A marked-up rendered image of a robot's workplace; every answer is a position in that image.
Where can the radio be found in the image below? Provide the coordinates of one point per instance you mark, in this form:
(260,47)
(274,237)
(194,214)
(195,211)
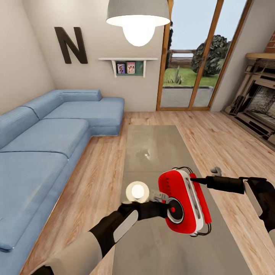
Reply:
(184,216)

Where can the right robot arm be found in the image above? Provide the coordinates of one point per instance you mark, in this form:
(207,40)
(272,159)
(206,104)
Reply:
(259,191)

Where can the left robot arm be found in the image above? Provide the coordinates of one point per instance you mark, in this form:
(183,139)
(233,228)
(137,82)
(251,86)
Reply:
(83,255)

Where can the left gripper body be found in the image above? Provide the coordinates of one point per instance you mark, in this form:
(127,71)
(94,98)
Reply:
(157,209)

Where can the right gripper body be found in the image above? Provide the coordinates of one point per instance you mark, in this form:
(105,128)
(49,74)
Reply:
(218,183)

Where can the decorative sign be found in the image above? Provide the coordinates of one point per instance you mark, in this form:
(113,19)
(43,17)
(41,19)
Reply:
(64,39)

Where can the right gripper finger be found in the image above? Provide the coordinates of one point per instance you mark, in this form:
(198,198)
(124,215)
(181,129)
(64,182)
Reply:
(199,180)

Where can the sofa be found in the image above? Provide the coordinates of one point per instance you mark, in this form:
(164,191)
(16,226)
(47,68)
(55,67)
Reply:
(41,143)

